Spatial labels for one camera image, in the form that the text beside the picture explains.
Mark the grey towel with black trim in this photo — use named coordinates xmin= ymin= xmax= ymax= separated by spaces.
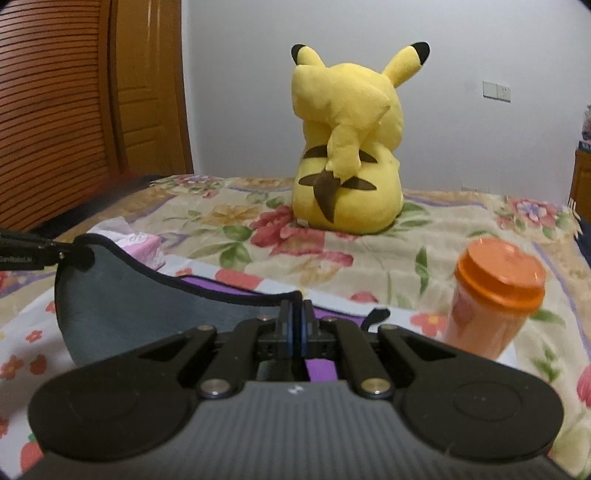
xmin=54 ymin=234 xmax=304 ymax=366

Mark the white floral cloth mat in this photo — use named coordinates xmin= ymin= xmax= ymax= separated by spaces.
xmin=0 ymin=250 xmax=518 ymax=479

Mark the wooden slatted headboard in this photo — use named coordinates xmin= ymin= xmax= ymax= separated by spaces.
xmin=1 ymin=1 xmax=123 ymax=231

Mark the orange lidded plastic cup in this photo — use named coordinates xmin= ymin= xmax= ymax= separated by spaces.
xmin=443 ymin=237 xmax=546 ymax=360

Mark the pink tissue box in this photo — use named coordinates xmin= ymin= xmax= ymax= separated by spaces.
xmin=87 ymin=216 xmax=165 ymax=271

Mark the floral bed blanket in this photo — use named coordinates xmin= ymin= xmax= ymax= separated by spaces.
xmin=16 ymin=175 xmax=590 ymax=479

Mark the wooden side cabinet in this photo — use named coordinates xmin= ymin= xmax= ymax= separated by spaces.
xmin=569 ymin=149 xmax=591 ymax=221

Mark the wooden door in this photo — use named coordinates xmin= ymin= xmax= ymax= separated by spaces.
xmin=111 ymin=0 xmax=193 ymax=176

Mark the yellow Pikachu plush toy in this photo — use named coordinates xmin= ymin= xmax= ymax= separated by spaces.
xmin=291 ymin=42 xmax=431 ymax=235

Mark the clutter pile on cabinet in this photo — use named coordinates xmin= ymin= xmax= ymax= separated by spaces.
xmin=578 ymin=105 xmax=591 ymax=153

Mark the white wall switch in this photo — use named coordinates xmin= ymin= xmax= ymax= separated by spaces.
xmin=482 ymin=81 xmax=512 ymax=103

